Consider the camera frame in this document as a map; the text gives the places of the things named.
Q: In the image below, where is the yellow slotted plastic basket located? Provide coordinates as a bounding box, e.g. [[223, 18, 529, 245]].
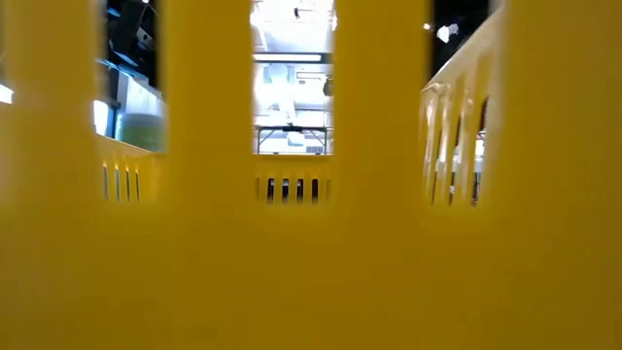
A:
[[0, 0, 622, 350]]

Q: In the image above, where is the long ceiling light fixture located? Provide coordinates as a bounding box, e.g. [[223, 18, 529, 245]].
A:
[[252, 51, 334, 64]]

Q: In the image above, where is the green wipes canister white lid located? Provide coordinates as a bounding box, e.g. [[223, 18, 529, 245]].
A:
[[116, 111, 167, 153]]

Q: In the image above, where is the black metal frame stand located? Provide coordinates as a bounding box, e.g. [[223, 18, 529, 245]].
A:
[[255, 124, 334, 156]]

